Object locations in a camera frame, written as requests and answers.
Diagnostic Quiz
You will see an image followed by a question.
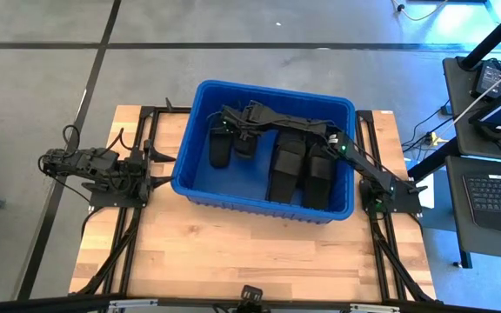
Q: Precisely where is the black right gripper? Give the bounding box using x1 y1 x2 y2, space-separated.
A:
220 100 271 144

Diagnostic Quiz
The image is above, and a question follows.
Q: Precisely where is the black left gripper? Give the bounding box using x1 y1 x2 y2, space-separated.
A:
119 139 177 202

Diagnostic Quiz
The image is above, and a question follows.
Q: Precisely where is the black rubber slide sandal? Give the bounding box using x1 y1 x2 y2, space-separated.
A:
266 130 307 204
208 123 233 170
234 130 259 160
303 145 335 210

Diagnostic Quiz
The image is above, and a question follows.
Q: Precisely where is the blue plastic bin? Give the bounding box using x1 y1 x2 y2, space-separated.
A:
170 79 357 225

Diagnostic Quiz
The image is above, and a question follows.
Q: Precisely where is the black crossbeam with silver brackets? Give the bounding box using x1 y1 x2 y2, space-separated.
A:
0 294 501 313

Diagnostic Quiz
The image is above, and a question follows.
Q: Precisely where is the yellow power plug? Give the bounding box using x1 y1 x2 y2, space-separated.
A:
423 131 442 148

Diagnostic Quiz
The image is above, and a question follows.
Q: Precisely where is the short black metal pole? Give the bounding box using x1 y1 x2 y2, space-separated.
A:
406 137 461 182

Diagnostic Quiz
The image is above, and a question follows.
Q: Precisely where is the white paper on floor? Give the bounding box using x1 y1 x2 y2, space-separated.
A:
416 172 437 210

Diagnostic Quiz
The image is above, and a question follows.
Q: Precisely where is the black desk with monitor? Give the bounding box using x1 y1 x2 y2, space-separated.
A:
443 56 501 163

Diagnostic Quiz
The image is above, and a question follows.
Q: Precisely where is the black desk with laptop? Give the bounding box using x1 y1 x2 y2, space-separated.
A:
444 155 501 270

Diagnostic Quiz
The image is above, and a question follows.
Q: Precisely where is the black power adapter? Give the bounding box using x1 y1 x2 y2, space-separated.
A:
471 59 501 99

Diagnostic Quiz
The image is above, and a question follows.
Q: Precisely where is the black laptop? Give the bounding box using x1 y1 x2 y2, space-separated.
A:
462 172 501 238

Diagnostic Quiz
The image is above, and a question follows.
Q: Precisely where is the long black metal pole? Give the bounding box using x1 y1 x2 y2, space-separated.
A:
461 0 501 70

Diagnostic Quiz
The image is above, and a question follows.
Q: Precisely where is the black aluminium rig frame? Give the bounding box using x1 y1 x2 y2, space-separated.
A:
70 105 441 303

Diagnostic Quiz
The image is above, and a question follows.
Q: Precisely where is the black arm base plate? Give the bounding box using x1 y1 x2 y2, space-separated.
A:
358 177 424 215
88 190 148 209

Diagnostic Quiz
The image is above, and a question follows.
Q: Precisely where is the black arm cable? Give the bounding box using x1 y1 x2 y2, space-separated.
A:
37 124 125 205

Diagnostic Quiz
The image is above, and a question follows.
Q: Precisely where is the yellow extension cable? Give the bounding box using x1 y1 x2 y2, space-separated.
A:
391 0 450 22

